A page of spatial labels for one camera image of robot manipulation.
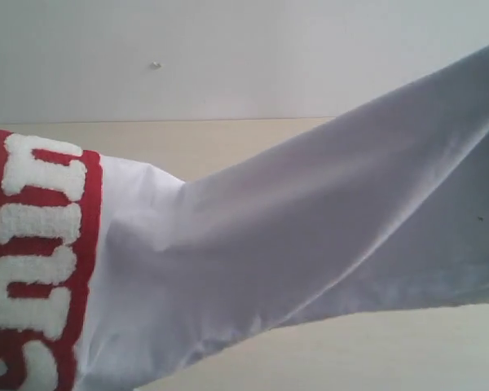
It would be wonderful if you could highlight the white t-shirt red lettering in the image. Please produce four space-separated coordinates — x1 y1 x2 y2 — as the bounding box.
0 46 489 390

